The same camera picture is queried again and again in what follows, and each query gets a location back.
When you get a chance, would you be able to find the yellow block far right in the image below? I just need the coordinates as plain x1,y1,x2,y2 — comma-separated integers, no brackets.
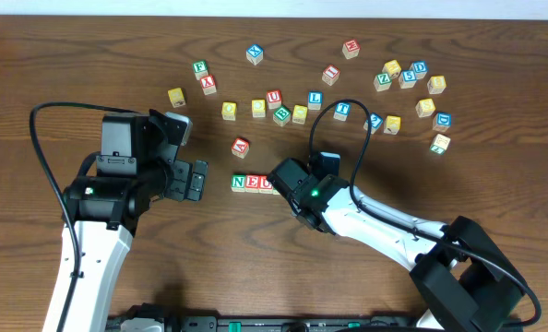
427,76,447,94

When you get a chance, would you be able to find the red E block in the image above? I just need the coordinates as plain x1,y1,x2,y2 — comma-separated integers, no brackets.
244,174,260,193

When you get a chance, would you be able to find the red Y block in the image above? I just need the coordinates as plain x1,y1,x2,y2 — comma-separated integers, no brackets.
199,75,217,95

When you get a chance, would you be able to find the blue X block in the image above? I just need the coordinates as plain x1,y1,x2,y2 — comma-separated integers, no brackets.
245,44,264,65

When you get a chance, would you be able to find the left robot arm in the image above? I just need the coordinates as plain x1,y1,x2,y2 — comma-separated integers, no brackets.
43,108,208,331

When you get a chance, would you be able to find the red block top right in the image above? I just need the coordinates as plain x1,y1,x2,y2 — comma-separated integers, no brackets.
342,39,361,59

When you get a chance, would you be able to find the red A block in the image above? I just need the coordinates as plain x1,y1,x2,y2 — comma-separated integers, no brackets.
232,137,250,159

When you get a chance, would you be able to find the blue D block upper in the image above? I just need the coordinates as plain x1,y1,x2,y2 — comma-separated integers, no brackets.
410,61,428,80

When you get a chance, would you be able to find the blue T block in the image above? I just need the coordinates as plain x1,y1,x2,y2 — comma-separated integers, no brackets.
333,102,351,122

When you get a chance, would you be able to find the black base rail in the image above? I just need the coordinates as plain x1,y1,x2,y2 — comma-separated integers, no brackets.
105,316,418,332

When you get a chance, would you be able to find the green F block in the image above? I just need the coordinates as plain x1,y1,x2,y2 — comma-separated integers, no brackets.
192,60,208,80

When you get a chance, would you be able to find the yellow block top right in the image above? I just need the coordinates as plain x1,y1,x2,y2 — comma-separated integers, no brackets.
382,60,401,79

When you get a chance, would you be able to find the blue 5 block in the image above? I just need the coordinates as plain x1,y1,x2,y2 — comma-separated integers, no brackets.
399,70,417,89

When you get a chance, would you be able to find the blue d block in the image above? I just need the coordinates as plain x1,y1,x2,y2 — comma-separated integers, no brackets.
432,113,452,133
410,61,428,80

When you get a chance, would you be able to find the green Z block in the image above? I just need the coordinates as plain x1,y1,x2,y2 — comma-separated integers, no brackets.
374,73,392,92

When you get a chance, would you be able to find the blue L block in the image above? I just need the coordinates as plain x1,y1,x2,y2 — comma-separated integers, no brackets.
307,91,323,111

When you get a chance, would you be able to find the red I block upper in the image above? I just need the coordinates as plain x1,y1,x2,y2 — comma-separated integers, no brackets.
322,65,340,86

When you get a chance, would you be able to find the yellow block beside U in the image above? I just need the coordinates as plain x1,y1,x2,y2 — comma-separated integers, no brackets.
221,101,237,121

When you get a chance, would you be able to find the red u block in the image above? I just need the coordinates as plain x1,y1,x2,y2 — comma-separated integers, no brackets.
258,175,274,194
266,89,282,110

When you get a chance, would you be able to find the yellow block far left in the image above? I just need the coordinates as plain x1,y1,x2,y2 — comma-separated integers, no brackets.
167,88,185,108

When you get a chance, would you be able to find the yellow block centre left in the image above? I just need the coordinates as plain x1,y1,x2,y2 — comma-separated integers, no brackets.
251,99,267,118

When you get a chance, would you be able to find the green N block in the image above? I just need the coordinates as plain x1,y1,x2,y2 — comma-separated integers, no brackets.
231,174,246,193

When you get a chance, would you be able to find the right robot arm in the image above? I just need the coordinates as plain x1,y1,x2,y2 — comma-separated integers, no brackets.
267,153,528,331

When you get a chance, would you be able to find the green B block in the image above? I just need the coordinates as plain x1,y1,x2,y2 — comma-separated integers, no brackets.
273,105,292,126

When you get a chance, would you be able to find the yellow block beside 2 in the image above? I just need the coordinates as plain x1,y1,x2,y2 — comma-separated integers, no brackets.
384,115,401,135

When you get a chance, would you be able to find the yellow block beside B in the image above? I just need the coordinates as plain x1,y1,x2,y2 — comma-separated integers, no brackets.
292,105,308,125

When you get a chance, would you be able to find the blue 2 block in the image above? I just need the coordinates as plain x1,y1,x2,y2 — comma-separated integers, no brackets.
363,113,384,134

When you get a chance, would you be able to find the white green block right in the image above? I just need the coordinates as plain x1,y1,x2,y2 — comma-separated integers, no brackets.
430,134,450,155

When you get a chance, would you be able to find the blue D block lower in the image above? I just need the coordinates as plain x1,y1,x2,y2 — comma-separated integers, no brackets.
432,113,452,133

